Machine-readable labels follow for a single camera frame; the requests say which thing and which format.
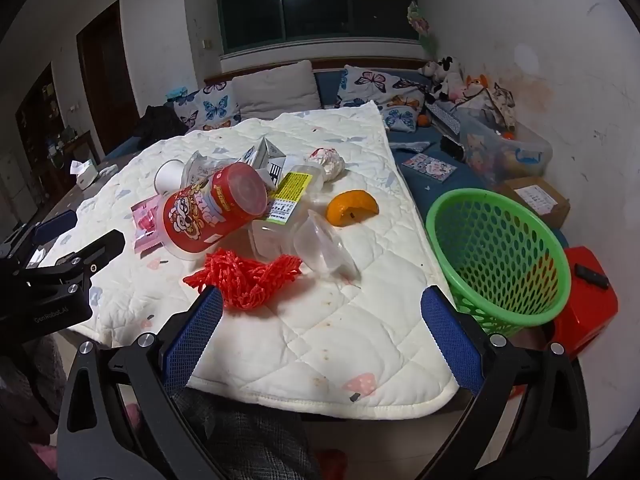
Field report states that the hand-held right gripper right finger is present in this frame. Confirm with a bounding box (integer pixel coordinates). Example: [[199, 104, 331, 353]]
[[420, 285, 591, 480]]

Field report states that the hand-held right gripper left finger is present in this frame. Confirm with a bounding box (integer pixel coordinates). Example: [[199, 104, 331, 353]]
[[56, 285, 224, 480]]

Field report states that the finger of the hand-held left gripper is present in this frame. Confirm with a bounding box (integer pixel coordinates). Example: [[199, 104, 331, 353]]
[[0, 209, 79, 261], [15, 229, 126, 286]]

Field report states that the green plastic basket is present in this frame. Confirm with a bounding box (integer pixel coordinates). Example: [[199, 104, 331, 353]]
[[425, 188, 572, 338]]

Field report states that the red mesh net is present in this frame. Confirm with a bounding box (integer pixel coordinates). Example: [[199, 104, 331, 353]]
[[182, 247, 303, 311]]

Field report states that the white paper cup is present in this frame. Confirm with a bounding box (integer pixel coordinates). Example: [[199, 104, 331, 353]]
[[154, 159, 188, 196]]

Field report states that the red snack cup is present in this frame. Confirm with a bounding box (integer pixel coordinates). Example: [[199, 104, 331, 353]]
[[156, 162, 269, 261]]

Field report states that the clear rectangular plastic box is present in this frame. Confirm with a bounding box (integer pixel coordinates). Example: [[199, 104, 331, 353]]
[[248, 217, 301, 261]]

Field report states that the clear round plastic bowl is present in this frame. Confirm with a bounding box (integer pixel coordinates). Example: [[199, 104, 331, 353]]
[[292, 210, 361, 281]]

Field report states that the orange peel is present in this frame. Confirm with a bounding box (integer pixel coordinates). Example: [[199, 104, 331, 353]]
[[326, 189, 379, 227]]

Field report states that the clear box with yellow label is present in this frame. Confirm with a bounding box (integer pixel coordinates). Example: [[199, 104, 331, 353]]
[[265, 164, 326, 226]]

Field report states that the white paper carton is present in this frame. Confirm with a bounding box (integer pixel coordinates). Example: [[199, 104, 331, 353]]
[[245, 136, 291, 193]]

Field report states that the pink packet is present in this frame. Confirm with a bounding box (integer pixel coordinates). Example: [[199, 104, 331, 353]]
[[131, 195, 168, 256]]

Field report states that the white tissue box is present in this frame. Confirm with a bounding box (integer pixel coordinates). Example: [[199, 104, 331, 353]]
[[70, 159, 98, 191]]

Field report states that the person's grey pants leg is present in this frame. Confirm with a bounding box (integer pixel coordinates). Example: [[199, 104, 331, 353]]
[[167, 389, 321, 480]]

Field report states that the dark shelf cabinet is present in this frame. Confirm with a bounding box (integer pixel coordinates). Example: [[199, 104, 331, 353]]
[[15, 62, 66, 161]]

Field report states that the clear printed plastic bag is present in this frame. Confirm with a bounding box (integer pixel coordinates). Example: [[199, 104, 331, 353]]
[[182, 152, 236, 186]]

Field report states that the white quilted blanket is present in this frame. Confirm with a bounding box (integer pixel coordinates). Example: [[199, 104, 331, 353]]
[[37, 100, 461, 421]]

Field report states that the dark cloth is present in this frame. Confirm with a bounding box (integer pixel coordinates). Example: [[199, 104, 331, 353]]
[[135, 105, 188, 148]]

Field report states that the red stool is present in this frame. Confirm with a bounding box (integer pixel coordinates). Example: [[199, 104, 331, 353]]
[[550, 246, 619, 361]]

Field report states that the brown wooden door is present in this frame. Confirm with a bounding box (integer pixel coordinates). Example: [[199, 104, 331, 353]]
[[76, 0, 141, 156]]

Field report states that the blue mattress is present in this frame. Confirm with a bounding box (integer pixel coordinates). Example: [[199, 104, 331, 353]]
[[320, 67, 571, 246]]

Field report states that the black remote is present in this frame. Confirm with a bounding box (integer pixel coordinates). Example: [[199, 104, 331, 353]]
[[573, 263, 611, 290]]

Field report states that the cardboard box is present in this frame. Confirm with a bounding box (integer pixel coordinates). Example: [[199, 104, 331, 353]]
[[492, 176, 571, 231]]

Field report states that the colourful sticker sheet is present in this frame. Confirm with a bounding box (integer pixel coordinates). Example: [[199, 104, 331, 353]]
[[401, 154, 456, 181]]

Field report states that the butterfly print pillow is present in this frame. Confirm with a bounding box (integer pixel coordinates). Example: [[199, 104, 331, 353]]
[[382, 105, 421, 133], [337, 64, 431, 111], [177, 80, 241, 133]]

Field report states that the small black box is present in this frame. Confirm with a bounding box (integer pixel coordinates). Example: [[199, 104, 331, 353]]
[[440, 136, 468, 161]]

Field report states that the clear storage bin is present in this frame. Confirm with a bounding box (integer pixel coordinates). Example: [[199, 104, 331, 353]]
[[457, 107, 553, 186]]

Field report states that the crumpled white tissue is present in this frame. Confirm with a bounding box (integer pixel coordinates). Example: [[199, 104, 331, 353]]
[[305, 146, 346, 182]]

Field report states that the white dotted board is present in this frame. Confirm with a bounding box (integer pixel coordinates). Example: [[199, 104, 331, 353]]
[[425, 102, 461, 136]]

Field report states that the plain grey pillow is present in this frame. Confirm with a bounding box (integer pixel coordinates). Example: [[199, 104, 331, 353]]
[[231, 60, 321, 121]]

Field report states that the grey plush toy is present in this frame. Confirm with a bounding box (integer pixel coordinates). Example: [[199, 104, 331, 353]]
[[487, 82, 516, 126]]

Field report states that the orange fox plush toy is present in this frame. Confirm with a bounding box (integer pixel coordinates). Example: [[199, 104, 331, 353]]
[[462, 74, 493, 106]]

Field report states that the cow plush toy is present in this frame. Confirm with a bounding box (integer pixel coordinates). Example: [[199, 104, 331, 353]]
[[425, 56, 466, 103]]

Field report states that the artificial flower decoration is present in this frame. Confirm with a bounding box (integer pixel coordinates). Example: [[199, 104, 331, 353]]
[[407, 1, 438, 56]]

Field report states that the dark window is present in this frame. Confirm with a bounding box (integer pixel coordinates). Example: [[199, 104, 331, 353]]
[[217, 0, 418, 53]]

